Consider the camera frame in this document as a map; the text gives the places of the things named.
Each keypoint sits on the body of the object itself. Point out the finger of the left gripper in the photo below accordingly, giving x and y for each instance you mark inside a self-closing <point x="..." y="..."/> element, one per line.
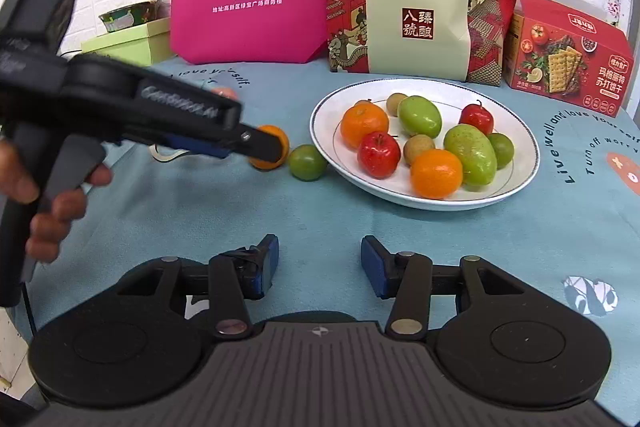
<point x="193" y="146"/>
<point x="248" y="141"/>

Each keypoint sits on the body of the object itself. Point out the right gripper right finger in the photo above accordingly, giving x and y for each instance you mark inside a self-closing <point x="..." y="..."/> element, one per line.
<point x="411" y="280"/>

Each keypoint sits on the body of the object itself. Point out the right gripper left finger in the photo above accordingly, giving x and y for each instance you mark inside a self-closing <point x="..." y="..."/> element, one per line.
<point x="236" y="276"/>

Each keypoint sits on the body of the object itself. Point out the orange tangerine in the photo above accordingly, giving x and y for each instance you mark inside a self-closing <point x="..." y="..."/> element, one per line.
<point x="361" y="119"/>
<point x="436" y="174"/>
<point x="279" y="154"/>

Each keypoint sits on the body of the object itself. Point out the brown longan front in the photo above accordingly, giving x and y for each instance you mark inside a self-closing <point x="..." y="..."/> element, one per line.
<point x="415" y="146"/>

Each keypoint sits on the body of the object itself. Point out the brown longan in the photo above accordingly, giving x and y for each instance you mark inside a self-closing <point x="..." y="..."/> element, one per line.
<point x="415" y="146"/>
<point x="393" y="102"/>

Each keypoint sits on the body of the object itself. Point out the green round fruit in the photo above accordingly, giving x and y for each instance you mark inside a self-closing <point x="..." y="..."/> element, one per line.
<point x="503" y="148"/>
<point x="306" y="163"/>

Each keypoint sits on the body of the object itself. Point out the large green mango fruit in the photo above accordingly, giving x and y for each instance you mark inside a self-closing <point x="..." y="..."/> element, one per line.
<point x="418" y="115"/>

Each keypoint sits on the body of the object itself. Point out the small red apple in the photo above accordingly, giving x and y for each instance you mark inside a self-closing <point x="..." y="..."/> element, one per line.
<point x="478" y="116"/>

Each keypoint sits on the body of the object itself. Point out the green round fruit front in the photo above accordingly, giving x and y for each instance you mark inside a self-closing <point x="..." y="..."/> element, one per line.
<point x="306" y="163"/>

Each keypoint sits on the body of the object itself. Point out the light green box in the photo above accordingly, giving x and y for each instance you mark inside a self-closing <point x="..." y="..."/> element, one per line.
<point x="144" y="45"/>

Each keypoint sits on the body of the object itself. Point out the orange tangerine in plate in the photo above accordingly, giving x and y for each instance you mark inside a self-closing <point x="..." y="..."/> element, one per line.
<point x="361" y="119"/>

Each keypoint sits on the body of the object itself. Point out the green patterned bowl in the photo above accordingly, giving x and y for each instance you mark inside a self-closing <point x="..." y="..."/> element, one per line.
<point x="132" y="15"/>

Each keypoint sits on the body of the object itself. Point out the green mango in plate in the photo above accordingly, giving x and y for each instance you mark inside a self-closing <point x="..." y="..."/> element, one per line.
<point x="477" y="156"/>

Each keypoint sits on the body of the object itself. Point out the blue printed tablecloth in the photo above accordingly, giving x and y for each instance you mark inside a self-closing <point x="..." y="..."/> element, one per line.
<point x="572" y="233"/>

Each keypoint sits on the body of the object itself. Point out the white oval plate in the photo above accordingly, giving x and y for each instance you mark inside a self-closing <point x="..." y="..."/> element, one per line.
<point x="449" y="98"/>

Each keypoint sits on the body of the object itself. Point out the red cracker box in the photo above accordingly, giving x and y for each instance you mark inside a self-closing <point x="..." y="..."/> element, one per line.
<point x="558" y="52"/>

